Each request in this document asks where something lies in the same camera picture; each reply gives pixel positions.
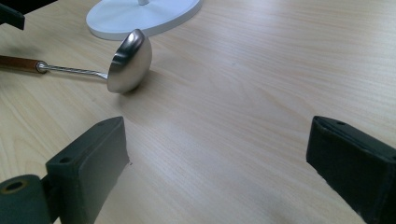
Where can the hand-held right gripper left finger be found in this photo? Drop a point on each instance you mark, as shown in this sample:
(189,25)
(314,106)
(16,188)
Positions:
(90,168)

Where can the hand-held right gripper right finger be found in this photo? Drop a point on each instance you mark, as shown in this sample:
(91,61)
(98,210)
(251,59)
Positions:
(358,161)

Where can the white round stand base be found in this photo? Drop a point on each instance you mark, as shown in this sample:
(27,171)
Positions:
(140,17)

